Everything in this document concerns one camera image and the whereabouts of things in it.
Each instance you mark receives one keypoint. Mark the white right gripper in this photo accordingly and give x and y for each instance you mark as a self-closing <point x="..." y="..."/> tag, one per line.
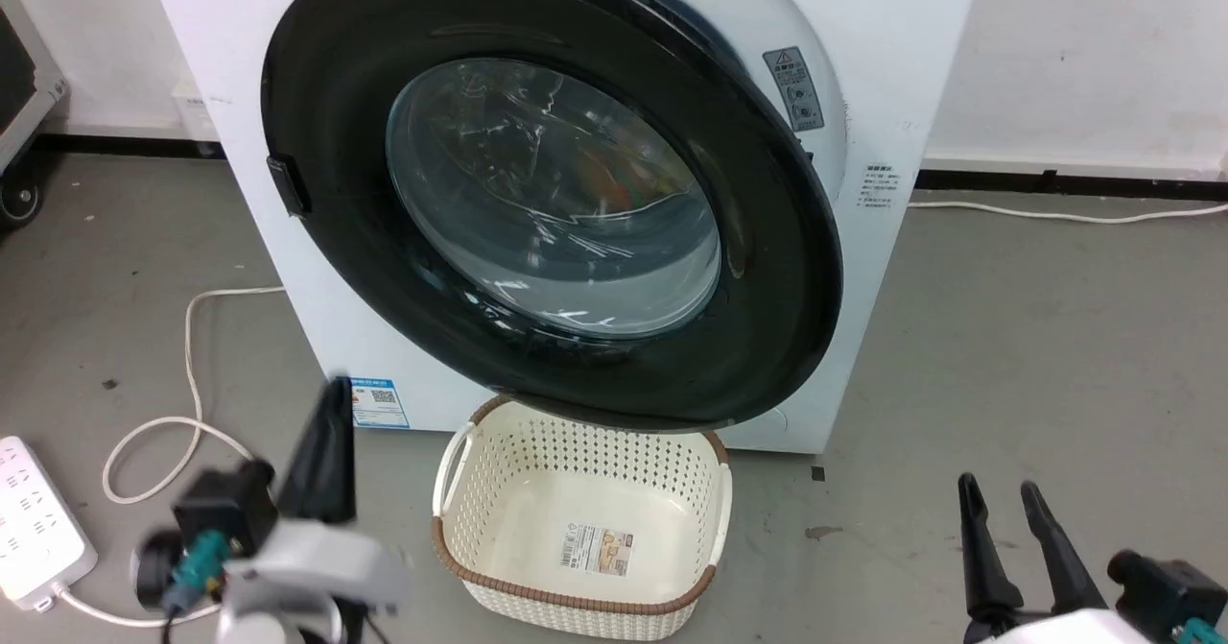
<point x="1055" y="630"/>

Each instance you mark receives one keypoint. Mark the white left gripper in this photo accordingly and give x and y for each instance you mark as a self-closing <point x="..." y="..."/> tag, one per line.
<point x="317" y="567"/>

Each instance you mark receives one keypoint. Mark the black round washer door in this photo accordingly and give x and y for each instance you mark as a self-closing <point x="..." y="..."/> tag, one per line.
<point x="355" y="126"/>

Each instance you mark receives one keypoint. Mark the white front-load washing machine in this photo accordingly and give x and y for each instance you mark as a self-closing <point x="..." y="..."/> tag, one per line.
<point x="892" y="68"/>

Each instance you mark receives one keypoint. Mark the blue white energy label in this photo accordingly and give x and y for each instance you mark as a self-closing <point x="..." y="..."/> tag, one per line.
<point x="379" y="402"/>

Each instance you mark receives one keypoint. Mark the cream perforated laundry basket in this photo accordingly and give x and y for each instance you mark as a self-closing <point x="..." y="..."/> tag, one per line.
<point x="576" y="490"/>

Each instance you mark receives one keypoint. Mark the basket product label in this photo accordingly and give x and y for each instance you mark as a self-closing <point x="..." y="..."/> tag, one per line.
<point x="599" y="548"/>

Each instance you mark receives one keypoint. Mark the white power strip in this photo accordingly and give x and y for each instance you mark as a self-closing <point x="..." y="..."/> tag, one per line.
<point x="34" y="519"/>

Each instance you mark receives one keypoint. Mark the white text label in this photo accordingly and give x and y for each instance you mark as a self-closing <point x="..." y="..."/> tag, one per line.
<point x="879" y="187"/>

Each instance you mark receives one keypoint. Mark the grey cart with black wheel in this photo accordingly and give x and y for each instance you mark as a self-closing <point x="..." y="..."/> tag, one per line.
<point x="19" y="97"/>

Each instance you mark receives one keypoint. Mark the grey warning sticker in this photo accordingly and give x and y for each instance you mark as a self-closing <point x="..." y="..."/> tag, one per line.
<point x="794" y="87"/>

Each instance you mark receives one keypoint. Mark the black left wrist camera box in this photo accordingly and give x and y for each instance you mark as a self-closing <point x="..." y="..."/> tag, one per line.
<point x="225" y="510"/>

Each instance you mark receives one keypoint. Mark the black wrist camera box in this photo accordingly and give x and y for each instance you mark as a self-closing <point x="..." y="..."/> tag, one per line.
<point x="1170" y="591"/>
<point x="225" y="510"/>

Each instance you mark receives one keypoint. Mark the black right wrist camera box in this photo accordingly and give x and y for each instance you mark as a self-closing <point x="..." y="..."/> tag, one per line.
<point x="1170" y="591"/>

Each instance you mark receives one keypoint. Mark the teal left camera connector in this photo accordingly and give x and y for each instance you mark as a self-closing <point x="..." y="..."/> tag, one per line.
<point x="197" y="567"/>

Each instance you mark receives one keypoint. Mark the teal camera connector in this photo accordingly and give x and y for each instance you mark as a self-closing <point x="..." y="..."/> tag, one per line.
<point x="197" y="567"/>
<point x="1207" y="632"/>

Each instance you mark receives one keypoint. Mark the teal right camera connector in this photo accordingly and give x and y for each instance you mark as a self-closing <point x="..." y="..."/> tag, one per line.
<point x="1207" y="632"/>

